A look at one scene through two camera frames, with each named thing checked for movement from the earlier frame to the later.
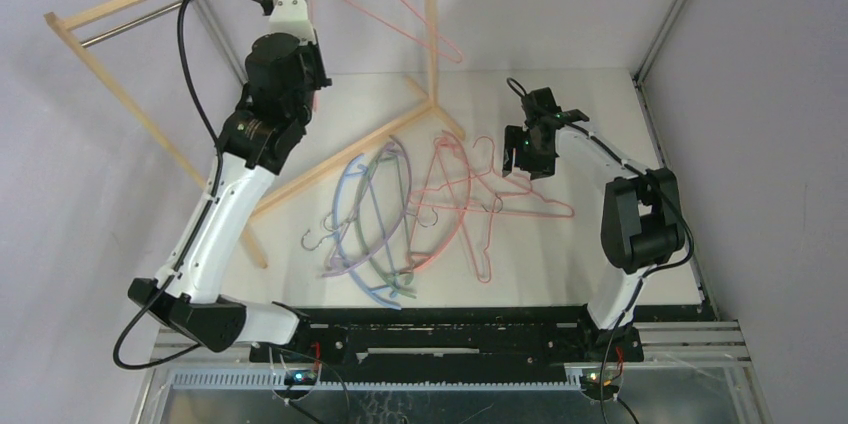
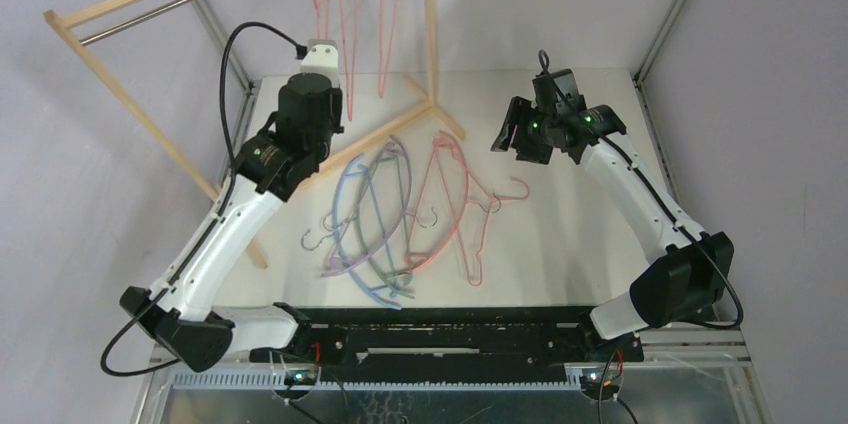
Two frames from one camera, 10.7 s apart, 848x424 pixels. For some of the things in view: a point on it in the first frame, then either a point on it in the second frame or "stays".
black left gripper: (311, 50) → (335, 106)
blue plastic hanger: (336, 233) stays
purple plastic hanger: (396, 223) stays
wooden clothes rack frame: (60, 22) stays
